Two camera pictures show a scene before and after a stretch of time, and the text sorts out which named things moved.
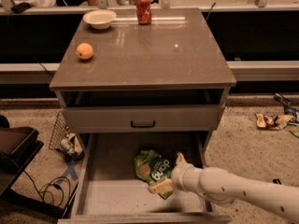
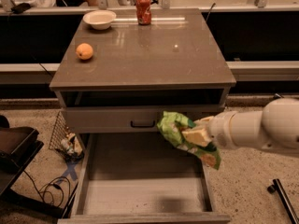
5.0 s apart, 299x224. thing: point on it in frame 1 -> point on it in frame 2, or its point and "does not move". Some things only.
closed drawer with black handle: (144, 119) does not move
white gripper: (178, 175) -> (220, 130)
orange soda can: (143, 8) does not move
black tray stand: (19, 146) does not move
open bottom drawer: (111, 190) does not move
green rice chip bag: (152, 167) -> (173, 125)
